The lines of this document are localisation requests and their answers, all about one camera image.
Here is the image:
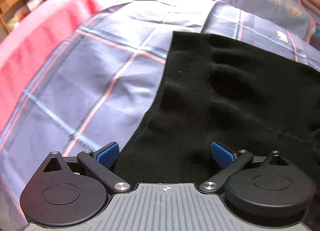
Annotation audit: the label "black pants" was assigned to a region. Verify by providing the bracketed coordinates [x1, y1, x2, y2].
[114, 32, 319, 184]

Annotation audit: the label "purple plaid bed sheet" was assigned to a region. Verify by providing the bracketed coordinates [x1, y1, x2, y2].
[1, 0, 319, 230]

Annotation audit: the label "white sheet label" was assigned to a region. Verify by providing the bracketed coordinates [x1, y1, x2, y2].
[277, 31, 289, 43]

